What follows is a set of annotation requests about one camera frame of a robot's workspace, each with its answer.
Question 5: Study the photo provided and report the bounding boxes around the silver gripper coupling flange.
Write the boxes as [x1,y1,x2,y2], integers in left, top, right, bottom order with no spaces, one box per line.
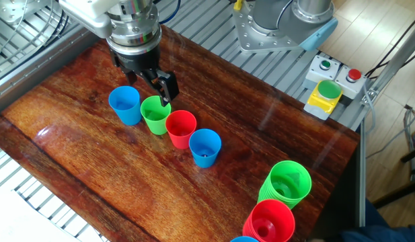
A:
[105,0,163,56]

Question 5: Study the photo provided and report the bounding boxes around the white paper sheets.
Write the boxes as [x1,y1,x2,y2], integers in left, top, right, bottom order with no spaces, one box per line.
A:
[0,190,82,242]

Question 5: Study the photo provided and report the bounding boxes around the person leg blue trousers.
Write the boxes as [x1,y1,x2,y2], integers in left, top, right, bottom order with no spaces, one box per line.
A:
[340,198,415,242]

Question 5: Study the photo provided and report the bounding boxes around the red plastic cup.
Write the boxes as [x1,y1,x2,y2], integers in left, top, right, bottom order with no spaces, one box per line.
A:
[165,110,198,150]

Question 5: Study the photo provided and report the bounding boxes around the white box small green button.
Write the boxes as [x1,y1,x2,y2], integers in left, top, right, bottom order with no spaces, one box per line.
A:
[303,54,342,90]

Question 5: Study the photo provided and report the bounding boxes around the red cup stack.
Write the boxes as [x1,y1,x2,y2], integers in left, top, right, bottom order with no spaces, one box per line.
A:
[242,199,296,242]

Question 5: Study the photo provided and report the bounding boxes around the black chair base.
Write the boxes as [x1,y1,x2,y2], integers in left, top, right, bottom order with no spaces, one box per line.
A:
[373,144,415,209]

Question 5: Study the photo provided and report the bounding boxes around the blue cup stack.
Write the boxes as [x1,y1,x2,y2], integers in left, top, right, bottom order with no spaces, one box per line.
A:
[229,235,260,242]

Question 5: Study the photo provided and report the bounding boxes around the blue plastic cup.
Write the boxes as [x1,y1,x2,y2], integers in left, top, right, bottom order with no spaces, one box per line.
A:
[188,128,223,169]
[108,85,143,126]

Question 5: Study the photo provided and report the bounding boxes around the thin black floor cables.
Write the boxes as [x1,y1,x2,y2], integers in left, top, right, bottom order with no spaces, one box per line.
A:
[364,11,415,79]

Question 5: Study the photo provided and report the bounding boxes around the green plastic cup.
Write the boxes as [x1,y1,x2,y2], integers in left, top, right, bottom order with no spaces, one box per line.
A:
[140,95,172,136]

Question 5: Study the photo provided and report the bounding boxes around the aluminium frame post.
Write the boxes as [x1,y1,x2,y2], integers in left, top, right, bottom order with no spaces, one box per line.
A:
[361,18,415,106]

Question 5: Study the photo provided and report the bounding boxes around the yellow box large green button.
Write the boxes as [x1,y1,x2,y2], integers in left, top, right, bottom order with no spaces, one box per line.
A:
[303,79,344,121]

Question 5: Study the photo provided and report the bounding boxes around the white box red button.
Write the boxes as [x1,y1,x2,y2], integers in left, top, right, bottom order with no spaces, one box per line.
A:
[334,65,367,100]

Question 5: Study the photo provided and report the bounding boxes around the grey aluminium table rail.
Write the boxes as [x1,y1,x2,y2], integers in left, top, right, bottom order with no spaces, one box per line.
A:
[0,23,101,117]

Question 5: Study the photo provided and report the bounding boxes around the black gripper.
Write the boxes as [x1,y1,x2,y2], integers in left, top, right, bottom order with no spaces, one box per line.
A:
[108,42,180,108]

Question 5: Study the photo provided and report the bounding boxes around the silver spare mounting plate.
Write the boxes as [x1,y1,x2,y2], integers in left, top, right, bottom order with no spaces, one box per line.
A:
[0,0,52,26]

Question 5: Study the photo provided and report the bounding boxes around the green cup stack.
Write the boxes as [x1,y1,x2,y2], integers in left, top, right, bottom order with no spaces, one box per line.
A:
[257,160,313,210]

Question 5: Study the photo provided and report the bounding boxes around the black table cables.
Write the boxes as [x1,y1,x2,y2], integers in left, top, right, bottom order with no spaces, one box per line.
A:
[35,0,71,48]

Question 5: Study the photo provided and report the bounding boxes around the grey cable bundle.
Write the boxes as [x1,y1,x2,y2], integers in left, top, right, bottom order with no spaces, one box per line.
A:
[404,104,415,182]

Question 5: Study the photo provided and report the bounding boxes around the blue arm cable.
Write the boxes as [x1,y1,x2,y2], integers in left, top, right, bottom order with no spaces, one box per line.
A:
[159,0,182,26]

